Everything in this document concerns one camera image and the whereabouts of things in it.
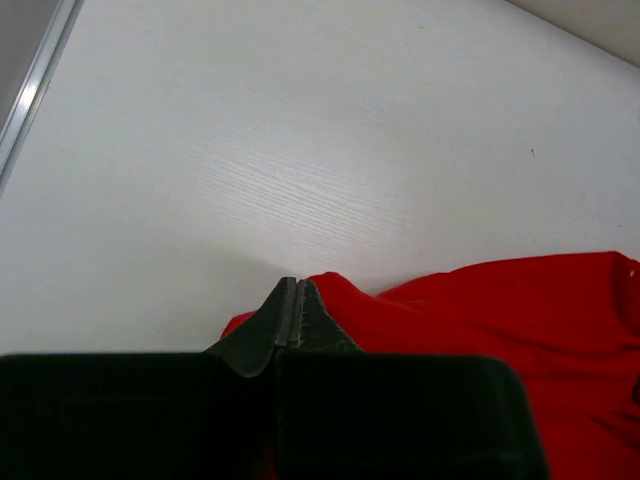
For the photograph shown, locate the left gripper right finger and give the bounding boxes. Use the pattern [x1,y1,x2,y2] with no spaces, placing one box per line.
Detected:
[275,278,362,353]

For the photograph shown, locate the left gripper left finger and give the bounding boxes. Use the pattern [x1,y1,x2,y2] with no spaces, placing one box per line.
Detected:
[204,277,296,378]

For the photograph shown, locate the aluminium table rail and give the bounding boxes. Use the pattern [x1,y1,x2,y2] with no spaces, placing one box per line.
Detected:
[0,0,83,188]

